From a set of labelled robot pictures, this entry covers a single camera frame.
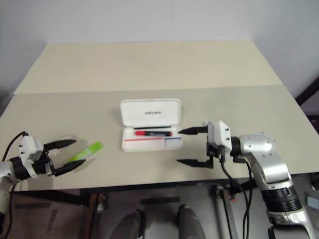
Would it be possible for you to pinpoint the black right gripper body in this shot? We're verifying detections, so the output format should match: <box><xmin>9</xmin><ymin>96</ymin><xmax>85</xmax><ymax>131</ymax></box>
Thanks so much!
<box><xmin>204</xmin><ymin>121</ymin><xmax>227</xmax><ymax>165</ymax></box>

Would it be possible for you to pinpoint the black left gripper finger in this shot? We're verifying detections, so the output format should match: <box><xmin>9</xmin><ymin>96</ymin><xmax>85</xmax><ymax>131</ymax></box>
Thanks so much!
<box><xmin>50</xmin><ymin>159</ymin><xmax>86</xmax><ymax>177</ymax></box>
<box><xmin>44</xmin><ymin>139</ymin><xmax>77</xmax><ymax>152</ymax></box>

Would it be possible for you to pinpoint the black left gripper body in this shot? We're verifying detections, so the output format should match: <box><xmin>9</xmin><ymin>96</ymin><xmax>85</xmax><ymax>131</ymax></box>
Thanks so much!
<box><xmin>31</xmin><ymin>143</ymin><xmax>56</xmax><ymax>176</ymax></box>

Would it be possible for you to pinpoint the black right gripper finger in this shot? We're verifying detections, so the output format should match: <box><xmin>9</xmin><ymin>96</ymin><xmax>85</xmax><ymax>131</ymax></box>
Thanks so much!
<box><xmin>178</xmin><ymin>125</ymin><xmax>209</xmax><ymax>136</ymax></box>
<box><xmin>176</xmin><ymin>159</ymin><xmax>214</xmax><ymax>170</ymax></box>

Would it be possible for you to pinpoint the green marker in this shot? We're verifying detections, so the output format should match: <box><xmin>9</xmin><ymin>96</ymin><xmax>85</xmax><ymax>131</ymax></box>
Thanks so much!
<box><xmin>68</xmin><ymin>141</ymin><xmax>104</xmax><ymax>165</ymax></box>

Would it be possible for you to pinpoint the red marker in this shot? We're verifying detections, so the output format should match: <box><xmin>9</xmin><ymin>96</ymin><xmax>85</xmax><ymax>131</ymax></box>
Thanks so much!
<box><xmin>135</xmin><ymin>130</ymin><xmax>173</xmax><ymax>137</ymax></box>

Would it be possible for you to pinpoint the white pencil case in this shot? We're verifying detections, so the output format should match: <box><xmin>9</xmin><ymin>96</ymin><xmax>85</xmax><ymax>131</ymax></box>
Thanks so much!
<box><xmin>119</xmin><ymin>98</ymin><xmax>184</xmax><ymax>152</ymax></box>

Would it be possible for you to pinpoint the rusty table leg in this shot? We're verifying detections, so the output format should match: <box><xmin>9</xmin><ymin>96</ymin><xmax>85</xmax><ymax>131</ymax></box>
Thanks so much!
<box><xmin>87</xmin><ymin>192</ymin><xmax>110</xmax><ymax>215</ymax></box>

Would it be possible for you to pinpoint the dark furniture piece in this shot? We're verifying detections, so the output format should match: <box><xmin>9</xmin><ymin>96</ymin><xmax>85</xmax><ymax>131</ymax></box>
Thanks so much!
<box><xmin>296</xmin><ymin>74</ymin><xmax>319</xmax><ymax>121</ymax></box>

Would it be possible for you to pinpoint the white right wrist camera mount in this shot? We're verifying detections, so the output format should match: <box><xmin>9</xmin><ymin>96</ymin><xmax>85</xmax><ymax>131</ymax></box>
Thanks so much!
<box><xmin>208</xmin><ymin>120</ymin><xmax>233</xmax><ymax>153</ymax></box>

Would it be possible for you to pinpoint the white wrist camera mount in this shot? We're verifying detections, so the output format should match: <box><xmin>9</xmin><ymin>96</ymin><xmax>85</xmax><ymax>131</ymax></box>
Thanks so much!
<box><xmin>208</xmin><ymin>120</ymin><xmax>233</xmax><ymax>153</ymax></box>
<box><xmin>19</xmin><ymin>135</ymin><xmax>45</xmax><ymax>178</ymax></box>

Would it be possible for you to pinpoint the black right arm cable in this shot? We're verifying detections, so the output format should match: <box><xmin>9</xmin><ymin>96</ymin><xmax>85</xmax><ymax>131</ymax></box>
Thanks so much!
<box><xmin>218</xmin><ymin>146</ymin><xmax>253</xmax><ymax>239</ymax></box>

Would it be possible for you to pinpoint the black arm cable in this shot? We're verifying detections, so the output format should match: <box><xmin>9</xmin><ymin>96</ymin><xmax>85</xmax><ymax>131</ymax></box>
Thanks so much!
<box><xmin>218</xmin><ymin>146</ymin><xmax>253</xmax><ymax>239</ymax></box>
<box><xmin>0</xmin><ymin>131</ymin><xmax>27</xmax><ymax>163</ymax></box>

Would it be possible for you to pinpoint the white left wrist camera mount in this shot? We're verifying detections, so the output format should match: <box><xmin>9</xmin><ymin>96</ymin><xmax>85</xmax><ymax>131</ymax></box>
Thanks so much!
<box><xmin>19</xmin><ymin>135</ymin><xmax>45</xmax><ymax>178</ymax></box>

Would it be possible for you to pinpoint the black table frame bar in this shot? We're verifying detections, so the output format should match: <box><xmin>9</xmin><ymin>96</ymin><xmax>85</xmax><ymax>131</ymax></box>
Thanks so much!
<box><xmin>11</xmin><ymin>189</ymin><xmax>84</xmax><ymax>208</ymax></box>

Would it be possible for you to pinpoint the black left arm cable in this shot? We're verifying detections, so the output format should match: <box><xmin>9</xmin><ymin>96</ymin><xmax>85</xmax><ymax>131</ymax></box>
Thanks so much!
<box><xmin>0</xmin><ymin>131</ymin><xmax>27</xmax><ymax>163</ymax></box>

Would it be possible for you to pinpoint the metal table leg frame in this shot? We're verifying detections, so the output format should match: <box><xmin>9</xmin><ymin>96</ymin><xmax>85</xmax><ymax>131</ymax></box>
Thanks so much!
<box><xmin>211</xmin><ymin>184</ymin><xmax>241</xmax><ymax>239</ymax></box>

